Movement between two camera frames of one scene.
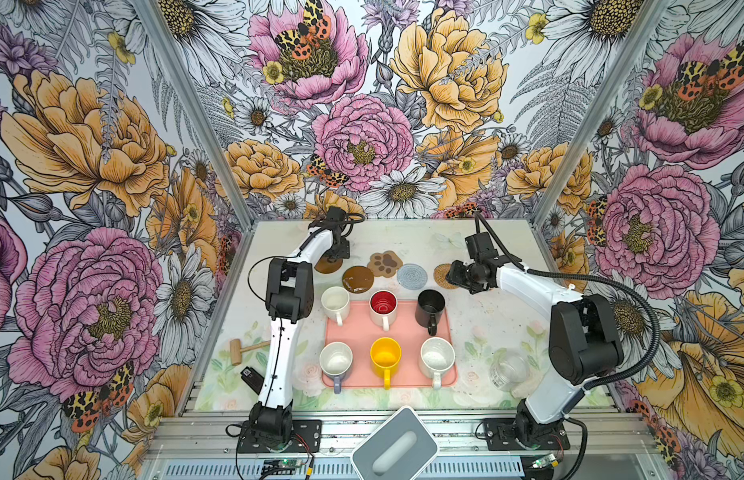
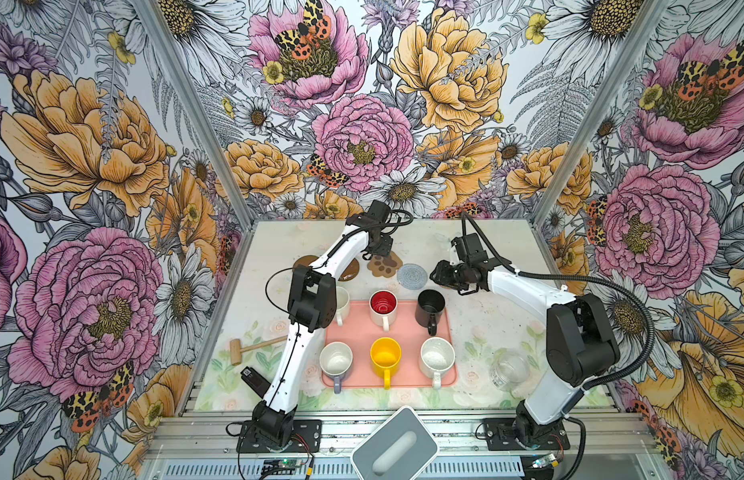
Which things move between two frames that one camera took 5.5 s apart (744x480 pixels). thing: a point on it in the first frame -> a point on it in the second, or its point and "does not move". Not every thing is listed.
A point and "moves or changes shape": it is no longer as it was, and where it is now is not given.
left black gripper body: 340,250 -> 379,246
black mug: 430,308 does not move
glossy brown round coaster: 358,279 moves or changes shape
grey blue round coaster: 412,276 does not move
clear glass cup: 508,369 does not move
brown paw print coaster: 384,264 does not move
